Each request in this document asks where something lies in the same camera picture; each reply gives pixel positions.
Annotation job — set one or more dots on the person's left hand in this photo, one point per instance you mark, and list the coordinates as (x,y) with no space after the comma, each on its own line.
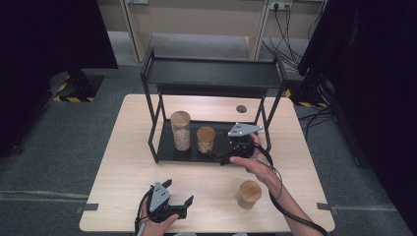
(155,227)

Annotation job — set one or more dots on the black curtain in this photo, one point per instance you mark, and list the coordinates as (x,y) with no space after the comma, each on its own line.
(49,49)
(377,82)

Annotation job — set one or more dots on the round black table grommet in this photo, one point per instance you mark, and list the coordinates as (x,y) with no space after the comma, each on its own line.
(241,109)

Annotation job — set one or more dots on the person's right hand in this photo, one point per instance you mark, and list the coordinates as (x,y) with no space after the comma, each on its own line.
(260,167)

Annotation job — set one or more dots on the grey tape piece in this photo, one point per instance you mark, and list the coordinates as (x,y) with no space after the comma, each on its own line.
(324,206)
(88,207)

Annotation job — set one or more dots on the tall glass jar wooden lid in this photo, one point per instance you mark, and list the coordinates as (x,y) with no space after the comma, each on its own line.
(180,119)

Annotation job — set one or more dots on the beige wooden cabinet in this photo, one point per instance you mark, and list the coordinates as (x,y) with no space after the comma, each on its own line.
(196,19)

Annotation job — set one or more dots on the black two-tier metal rack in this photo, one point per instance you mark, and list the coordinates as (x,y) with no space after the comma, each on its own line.
(213,72)

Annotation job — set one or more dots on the short glass jar wooden lid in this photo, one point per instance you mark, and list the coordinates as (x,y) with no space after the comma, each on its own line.
(250,191)

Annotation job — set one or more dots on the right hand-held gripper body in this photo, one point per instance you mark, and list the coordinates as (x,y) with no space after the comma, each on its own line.
(244,129)

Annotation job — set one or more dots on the white wall socket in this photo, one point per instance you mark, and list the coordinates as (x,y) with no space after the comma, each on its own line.
(281,4)

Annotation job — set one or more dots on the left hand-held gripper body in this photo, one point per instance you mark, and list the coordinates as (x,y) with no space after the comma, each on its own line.
(159,196)

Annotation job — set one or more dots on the stand base with striped tape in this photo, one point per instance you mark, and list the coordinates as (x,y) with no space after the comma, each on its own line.
(308,95)
(88,88)

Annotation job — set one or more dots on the medium glass jar wooden lid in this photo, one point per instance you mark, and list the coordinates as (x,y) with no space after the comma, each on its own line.
(206,134)

